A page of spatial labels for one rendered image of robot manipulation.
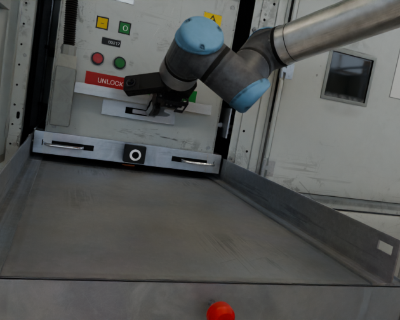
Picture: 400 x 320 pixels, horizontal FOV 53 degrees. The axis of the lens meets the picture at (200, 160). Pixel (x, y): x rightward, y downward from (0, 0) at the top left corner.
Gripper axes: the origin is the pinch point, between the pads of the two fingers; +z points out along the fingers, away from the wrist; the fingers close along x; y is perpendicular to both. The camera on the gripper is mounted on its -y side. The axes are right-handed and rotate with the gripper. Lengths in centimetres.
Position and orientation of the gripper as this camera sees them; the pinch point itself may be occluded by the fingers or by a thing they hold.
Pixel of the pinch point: (147, 111)
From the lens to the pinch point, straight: 112.3
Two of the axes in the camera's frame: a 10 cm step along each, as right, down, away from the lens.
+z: -3.6, 3.4, 8.7
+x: -0.1, -9.3, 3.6
